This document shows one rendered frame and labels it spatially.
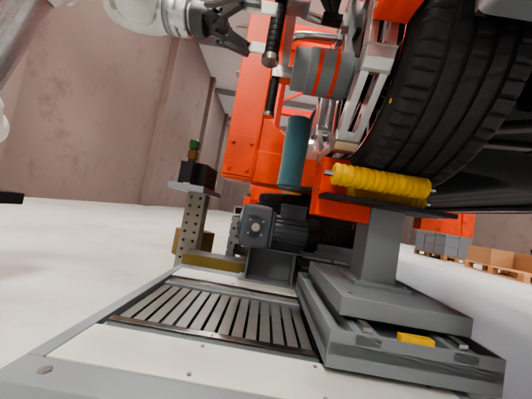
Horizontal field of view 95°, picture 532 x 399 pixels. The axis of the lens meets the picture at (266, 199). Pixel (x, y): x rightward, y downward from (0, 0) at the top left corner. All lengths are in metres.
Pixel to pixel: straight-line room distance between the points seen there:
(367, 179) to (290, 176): 0.28
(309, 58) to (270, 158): 0.54
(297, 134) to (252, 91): 0.52
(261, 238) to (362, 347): 0.54
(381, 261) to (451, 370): 0.27
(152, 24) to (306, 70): 0.42
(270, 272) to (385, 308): 0.64
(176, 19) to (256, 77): 0.69
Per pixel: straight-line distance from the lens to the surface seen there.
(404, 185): 0.71
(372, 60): 0.63
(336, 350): 0.60
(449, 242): 7.47
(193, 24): 0.75
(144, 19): 0.78
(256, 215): 0.98
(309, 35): 1.00
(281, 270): 1.18
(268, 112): 0.99
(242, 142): 1.24
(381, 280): 0.81
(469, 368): 0.72
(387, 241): 0.80
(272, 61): 0.69
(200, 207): 1.37
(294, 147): 0.87
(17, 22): 1.29
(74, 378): 0.54
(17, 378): 0.57
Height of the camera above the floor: 0.38
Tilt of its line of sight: 3 degrees up
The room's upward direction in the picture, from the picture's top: 10 degrees clockwise
